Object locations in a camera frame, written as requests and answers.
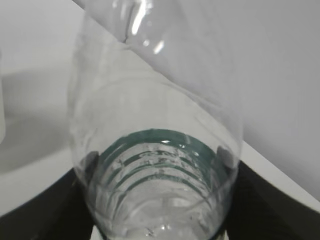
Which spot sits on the clear water bottle green label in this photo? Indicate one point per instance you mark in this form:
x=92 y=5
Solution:
x=155 y=119

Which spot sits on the white paper cup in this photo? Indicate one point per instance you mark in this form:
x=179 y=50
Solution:
x=2 y=107

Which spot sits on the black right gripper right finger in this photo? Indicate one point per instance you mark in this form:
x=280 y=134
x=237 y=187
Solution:
x=260 y=211

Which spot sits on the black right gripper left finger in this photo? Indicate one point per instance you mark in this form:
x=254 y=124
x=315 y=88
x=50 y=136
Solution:
x=58 y=213

